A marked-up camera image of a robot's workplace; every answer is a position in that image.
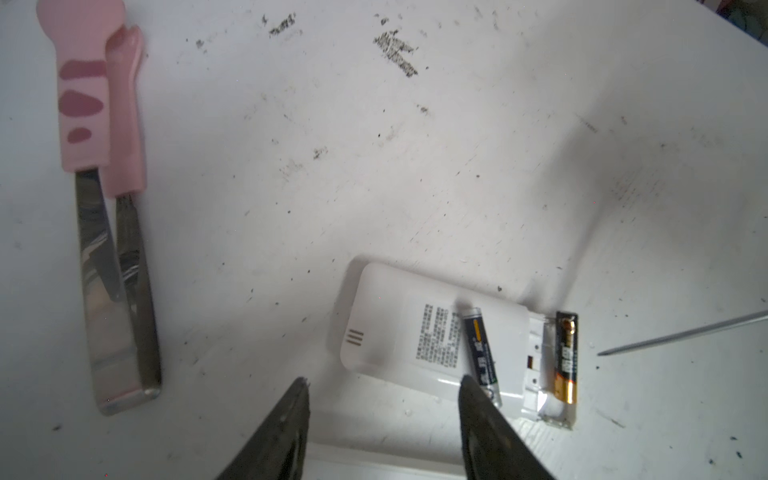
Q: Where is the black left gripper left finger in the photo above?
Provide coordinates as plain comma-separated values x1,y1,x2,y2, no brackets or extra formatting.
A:
217,377,310,480

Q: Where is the blue black AAA battery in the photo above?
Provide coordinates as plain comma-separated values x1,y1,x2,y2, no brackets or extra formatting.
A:
460,308,503,408

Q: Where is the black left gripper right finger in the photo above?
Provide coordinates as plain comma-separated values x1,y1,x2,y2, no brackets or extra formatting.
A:
458,375,554,480

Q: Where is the gold black AAA battery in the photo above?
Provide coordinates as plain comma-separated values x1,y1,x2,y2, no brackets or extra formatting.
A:
554,311,578,405

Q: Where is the white remote control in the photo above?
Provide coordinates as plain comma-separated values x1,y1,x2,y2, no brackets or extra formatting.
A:
340,263,577,429
302,443,466,479

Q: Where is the orange black screwdriver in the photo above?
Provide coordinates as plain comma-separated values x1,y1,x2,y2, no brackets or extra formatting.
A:
598,311,767,356

